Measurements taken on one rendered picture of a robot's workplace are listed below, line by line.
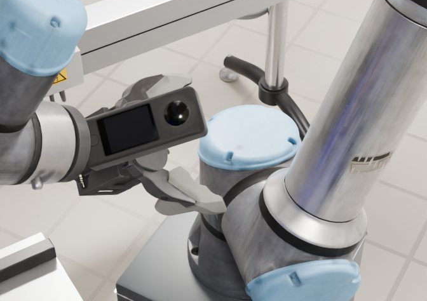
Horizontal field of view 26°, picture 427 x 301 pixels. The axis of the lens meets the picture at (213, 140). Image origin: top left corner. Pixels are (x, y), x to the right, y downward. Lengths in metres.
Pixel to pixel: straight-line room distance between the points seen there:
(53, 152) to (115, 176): 0.10
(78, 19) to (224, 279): 0.54
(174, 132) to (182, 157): 1.62
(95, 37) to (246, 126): 0.98
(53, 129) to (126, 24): 1.23
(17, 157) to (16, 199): 1.62
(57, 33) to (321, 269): 0.39
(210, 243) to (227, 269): 0.04
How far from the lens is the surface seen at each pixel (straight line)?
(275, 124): 1.07
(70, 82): 1.97
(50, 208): 2.36
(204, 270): 1.18
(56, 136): 0.81
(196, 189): 0.92
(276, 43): 2.35
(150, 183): 0.88
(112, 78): 2.70
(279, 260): 0.95
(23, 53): 0.70
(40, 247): 1.11
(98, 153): 0.85
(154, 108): 0.84
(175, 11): 2.07
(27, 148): 0.78
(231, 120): 1.07
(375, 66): 0.83
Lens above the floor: 1.75
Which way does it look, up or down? 45 degrees down
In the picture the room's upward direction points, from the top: straight up
